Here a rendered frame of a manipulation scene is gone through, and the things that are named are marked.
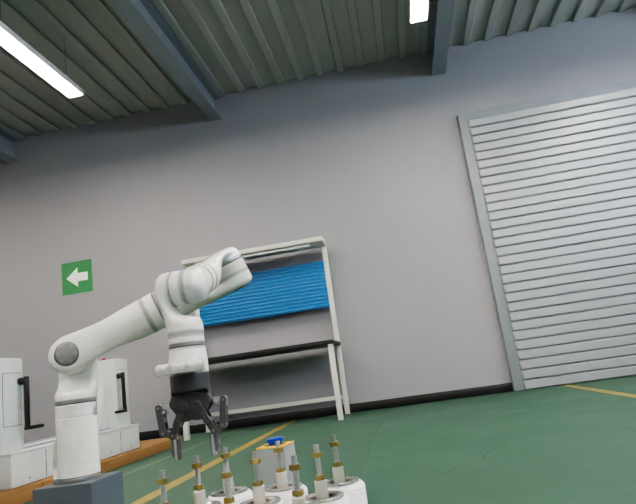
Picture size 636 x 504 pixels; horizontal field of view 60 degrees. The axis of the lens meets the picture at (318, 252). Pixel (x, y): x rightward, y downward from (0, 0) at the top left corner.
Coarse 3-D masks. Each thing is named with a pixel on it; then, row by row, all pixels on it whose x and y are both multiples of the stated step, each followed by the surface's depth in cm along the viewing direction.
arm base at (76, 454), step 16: (64, 416) 127; (80, 416) 127; (96, 416) 131; (64, 432) 126; (80, 432) 126; (96, 432) 130; (64, 448) 125; (80, 448) 126; (96, 448) 129; (64, 464) 125; (80, 464) 125; (96, 464) 128; (64, 480) 124; (80, 480) 124
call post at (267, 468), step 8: (272, 448) 127; (288, 448) 128; (264, 456) 127; (272, 456) 126; (288, 456) 127; (264, 464) 126; (272, 464) 126; (288, 464) 126; (264, 472) 126; (272, 472) 126; (288, 472) 125; (264, 480) 126; (272, 480) 125; (288, 480) 125
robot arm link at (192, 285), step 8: (176, 272) 110; (184, 272) 109; (192, 272) 109; (200, 272) 110; (208, 272) 119; (176, 280) 108; (184, 280) 108; (192, 280) 108; (200, 280) 108; (208, 280) 115; (176, 288) 108; (184, 288) 107; (192, 288) 107; (200, 288) 108; (208, 288) 112; (176, 296) 108; (184, 296) 108; (192, 296) 108; (200, 296) 109; (176, 304) 110; (184, 304) 110
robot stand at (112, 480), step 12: (96, 480) 123; (108, 480) 127; (120, 480) 132; (36, 492) 122; (48, 492) 121; (60, 492) 121; (72, 492) 121; (84, 492) 120; (96, 492) 122; (108, 492) 126; (120, 492) 131
